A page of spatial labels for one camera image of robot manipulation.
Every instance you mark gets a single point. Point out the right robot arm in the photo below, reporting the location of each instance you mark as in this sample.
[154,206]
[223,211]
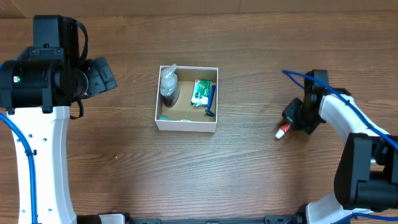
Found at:
[365,182]

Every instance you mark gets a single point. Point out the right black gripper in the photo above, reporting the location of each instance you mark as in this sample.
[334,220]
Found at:
[290,115]

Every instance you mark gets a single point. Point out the clear pump soap bottle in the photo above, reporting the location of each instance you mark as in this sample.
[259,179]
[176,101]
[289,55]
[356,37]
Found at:
[169,89]

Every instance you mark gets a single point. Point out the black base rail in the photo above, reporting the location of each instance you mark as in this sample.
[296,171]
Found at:
[202,220]

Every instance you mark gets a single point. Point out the green white toothbrush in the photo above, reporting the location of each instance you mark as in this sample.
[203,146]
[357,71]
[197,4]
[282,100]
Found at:
[166,118]

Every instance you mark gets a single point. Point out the green soap bar packet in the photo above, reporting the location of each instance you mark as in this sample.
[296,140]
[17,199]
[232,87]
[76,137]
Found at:
[201,92]

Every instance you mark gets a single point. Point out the blue disposable razor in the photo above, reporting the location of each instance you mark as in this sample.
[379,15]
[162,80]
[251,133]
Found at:
[210,102]

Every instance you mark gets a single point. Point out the Colgate toothpaste tube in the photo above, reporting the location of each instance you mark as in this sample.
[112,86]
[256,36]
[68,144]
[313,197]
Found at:
[282,131]

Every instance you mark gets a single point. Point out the white cardboard box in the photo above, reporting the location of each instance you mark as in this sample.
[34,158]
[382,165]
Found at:
[183,109]

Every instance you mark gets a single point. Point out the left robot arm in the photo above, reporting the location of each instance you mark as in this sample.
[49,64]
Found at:
[37,91]

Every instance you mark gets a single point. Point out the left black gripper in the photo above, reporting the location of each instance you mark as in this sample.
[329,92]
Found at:
[97,84]

